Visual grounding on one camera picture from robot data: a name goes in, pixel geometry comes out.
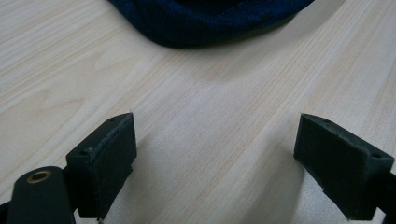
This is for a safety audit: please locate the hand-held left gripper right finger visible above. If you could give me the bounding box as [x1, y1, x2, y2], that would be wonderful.
[293, 113, 396, 221]

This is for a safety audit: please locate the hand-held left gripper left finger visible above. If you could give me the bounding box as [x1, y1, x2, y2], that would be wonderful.
[65, 112, 138, 220]

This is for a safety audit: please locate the dark blue knitted cloth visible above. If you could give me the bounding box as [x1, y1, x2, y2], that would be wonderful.
[106, 0, 316, 49]

